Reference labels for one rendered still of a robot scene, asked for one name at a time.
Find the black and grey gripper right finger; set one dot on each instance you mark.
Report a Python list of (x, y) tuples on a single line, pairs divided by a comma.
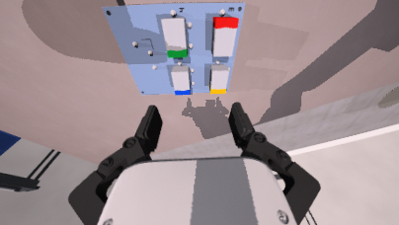
[(300, 189)]

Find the white block with red end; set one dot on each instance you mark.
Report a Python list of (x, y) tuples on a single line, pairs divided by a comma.
[(223, 35)]

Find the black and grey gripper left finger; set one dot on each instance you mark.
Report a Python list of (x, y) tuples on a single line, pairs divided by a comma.
[(90, 197)]

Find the grey block with blue end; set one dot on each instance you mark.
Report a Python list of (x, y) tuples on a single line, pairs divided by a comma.
[(181, 80)]

